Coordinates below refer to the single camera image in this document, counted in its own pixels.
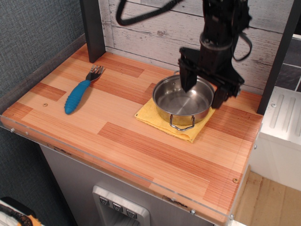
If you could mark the blue handled metal fork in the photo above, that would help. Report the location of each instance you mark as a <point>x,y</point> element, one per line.
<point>77,93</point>

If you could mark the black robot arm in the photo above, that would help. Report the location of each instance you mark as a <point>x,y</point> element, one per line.
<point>225,21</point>

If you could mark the dark grey right post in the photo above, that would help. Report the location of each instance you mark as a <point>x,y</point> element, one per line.
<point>281,53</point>

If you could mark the dark grey post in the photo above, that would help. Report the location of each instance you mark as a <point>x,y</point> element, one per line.
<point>281,53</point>
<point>92,23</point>

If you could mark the orange and black object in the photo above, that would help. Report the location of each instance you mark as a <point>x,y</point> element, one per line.
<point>10,217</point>

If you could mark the dark grey left post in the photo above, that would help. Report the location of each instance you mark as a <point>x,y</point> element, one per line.
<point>92,23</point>

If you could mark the yellow rag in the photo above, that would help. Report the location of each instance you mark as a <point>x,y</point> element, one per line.
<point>149,115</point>

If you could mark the silver steel pan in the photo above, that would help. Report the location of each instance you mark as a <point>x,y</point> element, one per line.
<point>182,110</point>

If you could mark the clear acrylic edge guard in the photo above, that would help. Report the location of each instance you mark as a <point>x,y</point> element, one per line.
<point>204,176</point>

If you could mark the white toy sink unit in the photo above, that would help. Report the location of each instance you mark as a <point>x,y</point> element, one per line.
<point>277,150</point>

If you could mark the grey toy fridge cabinet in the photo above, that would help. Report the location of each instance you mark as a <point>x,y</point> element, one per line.
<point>76,180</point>

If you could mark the silver dispenser panel with buttons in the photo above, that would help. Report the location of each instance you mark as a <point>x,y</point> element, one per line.
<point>115,210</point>

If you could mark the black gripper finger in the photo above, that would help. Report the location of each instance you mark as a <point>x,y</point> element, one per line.
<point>220,96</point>
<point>188,78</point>

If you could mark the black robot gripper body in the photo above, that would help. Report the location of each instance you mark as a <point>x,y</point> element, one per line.
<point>213,64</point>

